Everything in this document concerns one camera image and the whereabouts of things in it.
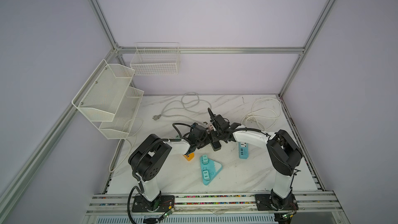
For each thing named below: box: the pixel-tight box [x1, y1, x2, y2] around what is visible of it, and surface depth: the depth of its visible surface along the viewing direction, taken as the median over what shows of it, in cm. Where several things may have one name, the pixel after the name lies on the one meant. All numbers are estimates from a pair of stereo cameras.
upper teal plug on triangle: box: [202, 154, 209, 165], surface depth 82 cm
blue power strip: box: [238, 141, 250, 160], surface depth 90 cm
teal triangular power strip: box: [200, 154, 223, 186], surface depth 82 cm
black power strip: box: [209, 130, 222, 152], surface depth 92 cm
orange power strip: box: [182, 152, 195, 162], surface depth 90 cm
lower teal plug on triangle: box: [203, 169, 211, 181], surface depth 77 cm
